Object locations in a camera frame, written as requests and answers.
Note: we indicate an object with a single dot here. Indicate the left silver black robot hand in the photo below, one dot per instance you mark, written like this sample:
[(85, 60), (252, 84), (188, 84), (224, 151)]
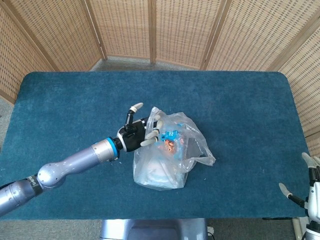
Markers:
[(133, 137)]

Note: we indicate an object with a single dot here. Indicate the white wet wipes pack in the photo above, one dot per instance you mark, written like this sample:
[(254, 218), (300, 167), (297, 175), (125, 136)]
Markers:
[(157, 175)]

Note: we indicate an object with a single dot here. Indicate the woven bamboo folding screen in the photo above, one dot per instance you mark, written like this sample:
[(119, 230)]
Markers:
[(175, 30)]

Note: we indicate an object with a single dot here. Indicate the blue carpet table cover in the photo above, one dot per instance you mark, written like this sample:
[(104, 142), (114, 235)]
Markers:
[(75, 105)]

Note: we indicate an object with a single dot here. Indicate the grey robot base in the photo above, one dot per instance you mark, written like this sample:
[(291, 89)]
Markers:
[(152, 230)]

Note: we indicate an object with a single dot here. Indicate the clear plastic bag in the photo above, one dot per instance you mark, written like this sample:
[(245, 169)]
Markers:
[(190, 160)]

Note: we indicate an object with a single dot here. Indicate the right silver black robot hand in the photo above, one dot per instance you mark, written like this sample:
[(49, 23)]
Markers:
[(315, 197)]

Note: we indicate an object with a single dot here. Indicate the blue cookie box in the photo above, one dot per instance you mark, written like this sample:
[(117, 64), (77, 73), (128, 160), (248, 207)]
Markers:
[(172, 146)]

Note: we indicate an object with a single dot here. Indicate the white power socket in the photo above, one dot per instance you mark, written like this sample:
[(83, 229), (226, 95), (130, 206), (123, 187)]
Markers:
[(210, 230)]

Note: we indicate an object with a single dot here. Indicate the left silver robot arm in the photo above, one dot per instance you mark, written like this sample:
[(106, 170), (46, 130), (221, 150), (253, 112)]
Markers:
[(75, 162)]

